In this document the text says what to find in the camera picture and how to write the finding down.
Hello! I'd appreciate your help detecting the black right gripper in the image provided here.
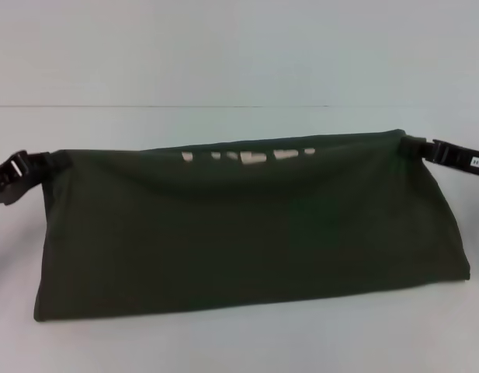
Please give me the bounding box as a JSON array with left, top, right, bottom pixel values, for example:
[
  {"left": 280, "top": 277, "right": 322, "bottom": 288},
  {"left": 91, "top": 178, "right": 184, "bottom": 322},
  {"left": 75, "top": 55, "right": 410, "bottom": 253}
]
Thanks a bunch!
[{"left": 400, "top": 135, "right": 479, "bottom": 175}]

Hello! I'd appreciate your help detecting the dark green t-shirt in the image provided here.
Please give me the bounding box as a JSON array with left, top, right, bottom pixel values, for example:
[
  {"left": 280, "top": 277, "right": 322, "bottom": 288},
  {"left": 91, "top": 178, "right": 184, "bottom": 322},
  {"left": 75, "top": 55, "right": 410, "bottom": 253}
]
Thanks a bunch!
[{"left": 32, "top": 127, "right": 473, "bottom": 324}]

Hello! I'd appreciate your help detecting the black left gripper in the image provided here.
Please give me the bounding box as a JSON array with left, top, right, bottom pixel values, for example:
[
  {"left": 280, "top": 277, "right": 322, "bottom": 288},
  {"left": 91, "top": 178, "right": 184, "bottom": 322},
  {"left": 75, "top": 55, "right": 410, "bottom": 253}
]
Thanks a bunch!
[{"left": 0, "top": 150, "right": 74, "bottom": 207}]

